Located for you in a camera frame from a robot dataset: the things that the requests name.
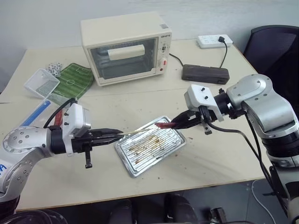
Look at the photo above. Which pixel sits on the black mesh office chair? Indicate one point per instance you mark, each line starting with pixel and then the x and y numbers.
pixel 273 51

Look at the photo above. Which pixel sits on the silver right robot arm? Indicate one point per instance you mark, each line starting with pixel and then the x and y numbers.
pixel 259 95

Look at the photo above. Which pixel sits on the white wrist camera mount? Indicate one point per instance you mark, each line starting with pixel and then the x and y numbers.
pixel 76 117
pixel 198 95

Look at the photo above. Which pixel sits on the red elongated item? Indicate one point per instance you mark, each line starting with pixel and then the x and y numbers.
pixel 59 119

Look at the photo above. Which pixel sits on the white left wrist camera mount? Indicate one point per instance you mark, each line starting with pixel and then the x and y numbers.
pixel 76 117

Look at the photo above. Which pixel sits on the red sausage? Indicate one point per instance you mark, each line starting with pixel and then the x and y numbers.
pixel 164 125

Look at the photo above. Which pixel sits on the blue and white flat box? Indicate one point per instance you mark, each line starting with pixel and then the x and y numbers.
pixel 35 114

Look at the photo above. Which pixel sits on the cream toaster oven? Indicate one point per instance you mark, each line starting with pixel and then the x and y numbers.
pixel 121 46

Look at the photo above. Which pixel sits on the green football pitch mat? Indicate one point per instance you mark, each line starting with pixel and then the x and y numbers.
pixel 72 80

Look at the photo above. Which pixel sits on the dark metal bracket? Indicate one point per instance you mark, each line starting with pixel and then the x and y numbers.
pixel 217 215

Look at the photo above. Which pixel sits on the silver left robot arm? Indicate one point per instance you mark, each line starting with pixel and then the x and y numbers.
pixel 25 142

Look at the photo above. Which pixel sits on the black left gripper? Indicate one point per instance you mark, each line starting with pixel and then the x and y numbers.
pixel 80 142

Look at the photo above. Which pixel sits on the dark rounded shape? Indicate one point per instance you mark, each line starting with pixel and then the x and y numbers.
pixel 28 217
pixel 180 210

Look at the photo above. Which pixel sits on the ribbed metal baking tray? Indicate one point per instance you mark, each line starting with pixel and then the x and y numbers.
pixel 149 149

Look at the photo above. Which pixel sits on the dark brown oblong case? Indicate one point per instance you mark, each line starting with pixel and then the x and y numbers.
pixel 205 74

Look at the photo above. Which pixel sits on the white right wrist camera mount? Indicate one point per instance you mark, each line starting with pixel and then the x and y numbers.
pixel 198 95

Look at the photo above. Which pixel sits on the white power strip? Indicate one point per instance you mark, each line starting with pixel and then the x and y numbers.
pixel 211 41

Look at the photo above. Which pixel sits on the white mesh basket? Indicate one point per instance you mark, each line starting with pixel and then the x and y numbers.
pixel 40 82

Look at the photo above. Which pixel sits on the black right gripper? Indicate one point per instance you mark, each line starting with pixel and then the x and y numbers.
pixel 205 115

